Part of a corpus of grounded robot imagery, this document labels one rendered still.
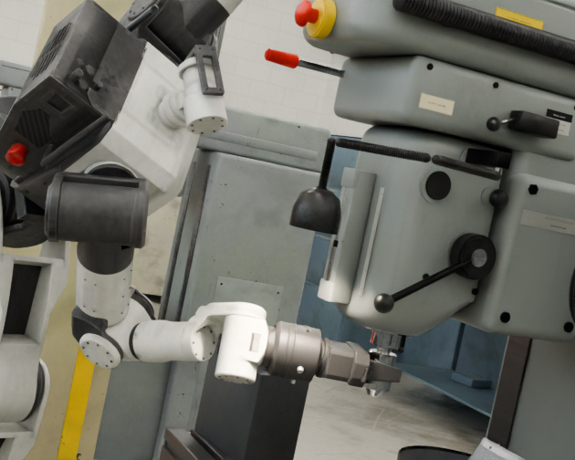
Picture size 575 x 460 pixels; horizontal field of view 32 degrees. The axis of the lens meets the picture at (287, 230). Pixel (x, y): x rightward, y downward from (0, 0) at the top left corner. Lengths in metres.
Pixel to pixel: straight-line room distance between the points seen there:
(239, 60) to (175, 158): 9.54
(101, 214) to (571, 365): 0.87
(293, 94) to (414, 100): 9.96
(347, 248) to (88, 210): 0.40
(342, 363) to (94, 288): 0.41
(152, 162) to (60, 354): 1.73
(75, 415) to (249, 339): 1.80
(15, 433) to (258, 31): 9.50
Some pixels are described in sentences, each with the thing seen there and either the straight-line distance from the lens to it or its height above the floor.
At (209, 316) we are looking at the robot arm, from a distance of 1.62.
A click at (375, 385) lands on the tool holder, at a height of 1.22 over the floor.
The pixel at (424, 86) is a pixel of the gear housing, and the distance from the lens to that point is 1.47.
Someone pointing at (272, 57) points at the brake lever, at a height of 1.70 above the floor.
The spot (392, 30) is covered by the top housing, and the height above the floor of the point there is 1.75.
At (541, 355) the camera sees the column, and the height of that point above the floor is 1.29.
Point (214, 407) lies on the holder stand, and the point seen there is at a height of 1.01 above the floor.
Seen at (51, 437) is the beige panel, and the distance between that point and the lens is 3.34.
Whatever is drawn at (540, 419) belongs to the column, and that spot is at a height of 1.18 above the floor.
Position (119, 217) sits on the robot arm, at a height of 1.41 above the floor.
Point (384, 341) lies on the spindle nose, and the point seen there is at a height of 1.29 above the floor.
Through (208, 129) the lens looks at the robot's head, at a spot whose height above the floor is 1.57.
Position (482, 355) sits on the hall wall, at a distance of 8.30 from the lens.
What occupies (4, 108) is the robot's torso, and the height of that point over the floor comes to 1.54.
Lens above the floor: 1.52
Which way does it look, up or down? 3 degrees down
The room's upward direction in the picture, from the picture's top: 12 degrees clockwise
